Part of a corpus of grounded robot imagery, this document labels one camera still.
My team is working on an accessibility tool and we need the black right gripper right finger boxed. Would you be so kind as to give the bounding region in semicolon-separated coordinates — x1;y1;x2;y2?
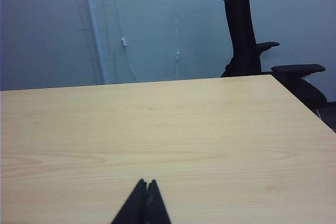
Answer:
143;179;173;224

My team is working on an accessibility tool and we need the thin white cable with plug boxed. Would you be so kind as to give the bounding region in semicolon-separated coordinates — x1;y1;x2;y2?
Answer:
109;0;139;82

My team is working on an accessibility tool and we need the short white wall conduit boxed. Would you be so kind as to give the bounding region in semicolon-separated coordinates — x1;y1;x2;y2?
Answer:
80;0;109;84

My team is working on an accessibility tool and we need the black mesh office chair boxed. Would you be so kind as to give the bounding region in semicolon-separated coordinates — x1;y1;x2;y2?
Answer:
219;0;329;112

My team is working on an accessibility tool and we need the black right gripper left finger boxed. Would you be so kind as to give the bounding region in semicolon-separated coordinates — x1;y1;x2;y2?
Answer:
110;178;148;224

